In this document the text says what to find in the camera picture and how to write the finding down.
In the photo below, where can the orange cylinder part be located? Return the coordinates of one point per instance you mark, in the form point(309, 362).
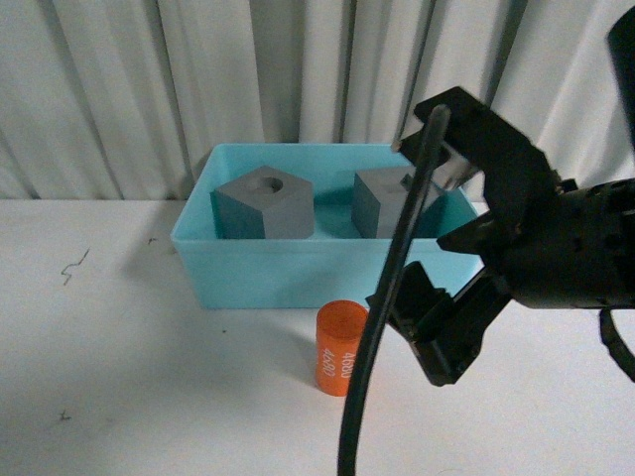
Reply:
point(340, 324)

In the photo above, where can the gray-green curtain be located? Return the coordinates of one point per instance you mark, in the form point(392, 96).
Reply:
point(126, 99)

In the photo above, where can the gray block square hole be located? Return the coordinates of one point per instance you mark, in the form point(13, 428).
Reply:
point(378, 199)

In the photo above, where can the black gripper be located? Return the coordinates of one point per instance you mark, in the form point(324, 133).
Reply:
point(576, 249)

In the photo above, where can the light blue plastic box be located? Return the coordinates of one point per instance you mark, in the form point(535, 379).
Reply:
point(335, 263)

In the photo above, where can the gray block round hole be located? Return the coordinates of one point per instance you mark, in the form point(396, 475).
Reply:
point(265, 204)

